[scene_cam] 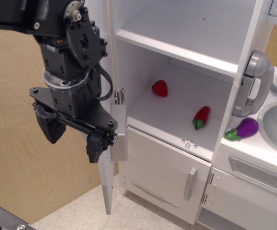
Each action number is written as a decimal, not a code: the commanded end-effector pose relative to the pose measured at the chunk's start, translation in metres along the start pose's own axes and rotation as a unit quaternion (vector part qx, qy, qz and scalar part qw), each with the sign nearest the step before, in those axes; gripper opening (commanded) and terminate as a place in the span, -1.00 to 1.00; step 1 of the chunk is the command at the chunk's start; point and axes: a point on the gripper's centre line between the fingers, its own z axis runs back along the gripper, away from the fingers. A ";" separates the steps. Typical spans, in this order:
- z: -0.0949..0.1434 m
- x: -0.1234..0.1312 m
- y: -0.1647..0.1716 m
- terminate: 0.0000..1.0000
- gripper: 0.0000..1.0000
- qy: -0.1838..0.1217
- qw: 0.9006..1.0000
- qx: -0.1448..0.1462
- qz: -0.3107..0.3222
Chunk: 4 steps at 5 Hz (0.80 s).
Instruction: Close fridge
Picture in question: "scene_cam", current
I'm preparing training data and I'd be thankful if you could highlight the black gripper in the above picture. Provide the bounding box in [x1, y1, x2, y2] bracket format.
[29, 83, 117, 163]

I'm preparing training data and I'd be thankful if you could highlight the white fridge door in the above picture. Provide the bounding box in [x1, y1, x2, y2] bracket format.
[98, 0, 127, 215]
[119, 128, 211, 224]

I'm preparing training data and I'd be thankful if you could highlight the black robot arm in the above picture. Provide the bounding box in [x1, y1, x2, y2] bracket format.
[0, 0, 117, 163]

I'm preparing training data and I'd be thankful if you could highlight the white toy fridge cabinet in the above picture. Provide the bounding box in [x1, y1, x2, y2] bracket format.
[109, 0, 273, 226]

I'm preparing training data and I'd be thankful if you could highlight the red toy strawberry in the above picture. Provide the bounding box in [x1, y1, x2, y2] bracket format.
[152, 80, 168, 97]

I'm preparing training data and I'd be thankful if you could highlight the red toy chili pepper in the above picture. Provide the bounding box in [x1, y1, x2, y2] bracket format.
[192, 106, 211, 130]

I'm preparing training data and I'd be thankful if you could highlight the purple toy eggplant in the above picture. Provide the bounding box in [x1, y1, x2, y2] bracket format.
[224, 117, 259, 141]

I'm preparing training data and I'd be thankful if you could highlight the white toy kitchen counter unit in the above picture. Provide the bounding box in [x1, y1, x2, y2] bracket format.
[197, 66, 277, 230]

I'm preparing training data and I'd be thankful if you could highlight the grey toy telephone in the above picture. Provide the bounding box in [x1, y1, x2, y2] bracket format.
[232, 50, 275, 117]

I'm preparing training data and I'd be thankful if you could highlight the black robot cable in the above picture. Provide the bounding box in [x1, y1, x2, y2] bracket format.
[94, 64, 113, 101]

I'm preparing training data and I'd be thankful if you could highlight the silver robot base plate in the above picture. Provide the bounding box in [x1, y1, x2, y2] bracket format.
[0, 207, 36, 230]

